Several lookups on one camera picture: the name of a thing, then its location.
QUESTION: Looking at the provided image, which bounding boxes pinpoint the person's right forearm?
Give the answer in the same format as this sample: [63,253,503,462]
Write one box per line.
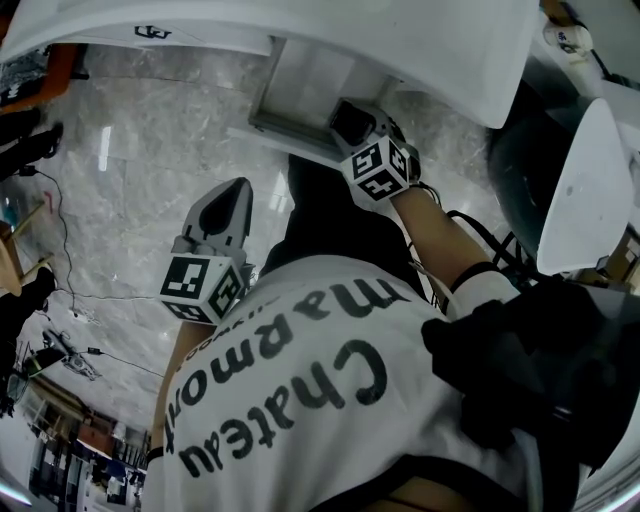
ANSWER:
[392,187,501,296]

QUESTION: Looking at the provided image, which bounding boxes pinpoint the person's black trousers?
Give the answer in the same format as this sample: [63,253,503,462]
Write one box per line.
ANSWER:
[259,153,426,301]

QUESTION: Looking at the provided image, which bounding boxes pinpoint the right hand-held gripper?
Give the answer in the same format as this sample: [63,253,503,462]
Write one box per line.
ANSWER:
[327,97,425,204]

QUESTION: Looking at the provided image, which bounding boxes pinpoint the black round bin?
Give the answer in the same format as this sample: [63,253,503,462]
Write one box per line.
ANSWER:
[487,52,601,256]

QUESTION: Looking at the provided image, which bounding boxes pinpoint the cluttered storage shelves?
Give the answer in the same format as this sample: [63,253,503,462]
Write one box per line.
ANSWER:
[0,319,151,512]

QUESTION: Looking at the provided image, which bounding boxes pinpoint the white printed t-shirt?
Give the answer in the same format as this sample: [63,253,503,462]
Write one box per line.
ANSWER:
[141,253,581,512]

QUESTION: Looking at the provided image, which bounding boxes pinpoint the wooden stool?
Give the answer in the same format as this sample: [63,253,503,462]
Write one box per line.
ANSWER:
[0,198,55,297]

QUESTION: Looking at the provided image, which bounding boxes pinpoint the white drawer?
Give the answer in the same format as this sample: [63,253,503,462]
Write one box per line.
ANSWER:
[248,35,401,151]

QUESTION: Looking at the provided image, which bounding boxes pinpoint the black floor cable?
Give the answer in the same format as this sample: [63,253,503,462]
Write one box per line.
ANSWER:
[18,167,169,381]

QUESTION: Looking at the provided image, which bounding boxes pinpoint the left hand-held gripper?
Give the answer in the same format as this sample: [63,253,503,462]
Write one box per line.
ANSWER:
[158,176,255,327]

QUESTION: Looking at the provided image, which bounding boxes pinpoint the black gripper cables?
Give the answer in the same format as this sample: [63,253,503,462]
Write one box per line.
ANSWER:
[407,182,539,314]

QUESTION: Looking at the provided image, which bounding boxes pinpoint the black chest pack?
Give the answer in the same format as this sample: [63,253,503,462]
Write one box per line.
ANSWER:
[421,278,640,472]

